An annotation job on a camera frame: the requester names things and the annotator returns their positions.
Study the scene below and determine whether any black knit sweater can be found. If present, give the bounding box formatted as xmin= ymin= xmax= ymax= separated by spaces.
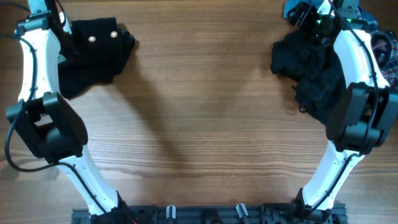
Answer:
xmin=58 ymin=17 xmax=136 ymax=99

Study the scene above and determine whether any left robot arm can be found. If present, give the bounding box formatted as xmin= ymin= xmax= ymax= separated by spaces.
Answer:
xmin=4 ymin=1 xmax=139 ymax=223

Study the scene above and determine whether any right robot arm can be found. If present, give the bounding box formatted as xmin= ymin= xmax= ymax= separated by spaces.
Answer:
xmin=281 ymin=1 xmax=397 ymax=223

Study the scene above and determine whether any black garment underneath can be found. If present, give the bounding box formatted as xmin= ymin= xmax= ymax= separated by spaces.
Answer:
xmin=271 ymin=30 xmax=346 ymax=125

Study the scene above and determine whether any blue patterned garment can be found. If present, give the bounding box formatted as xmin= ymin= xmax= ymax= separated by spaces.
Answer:
xmin=283 ymin=0 xmax=379 ymax=30

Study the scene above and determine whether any red plaid shirt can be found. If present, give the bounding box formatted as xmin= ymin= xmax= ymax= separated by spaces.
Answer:
xmin=371 ymin=30 xmax=397 ymax=90

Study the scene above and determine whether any right black camera cable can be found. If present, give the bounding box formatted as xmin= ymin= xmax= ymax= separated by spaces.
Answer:
xmin=326 ymin=0 xmax=380 ymax=218

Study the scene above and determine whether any black camera cable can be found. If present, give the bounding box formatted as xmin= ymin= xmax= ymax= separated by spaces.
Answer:
xmin=326 ymin=0 xmax=380 ymax=218
xmin=0 ymin=1 xmax=108 ymax=215

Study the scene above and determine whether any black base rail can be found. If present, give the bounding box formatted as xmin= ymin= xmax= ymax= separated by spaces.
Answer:
xmin=70 ymin=202 xmax=348 ymax=224

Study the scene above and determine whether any left black camera cable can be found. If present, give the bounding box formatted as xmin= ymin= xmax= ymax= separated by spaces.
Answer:
xmin=0 ymin=1 xmax=108 ymax=215

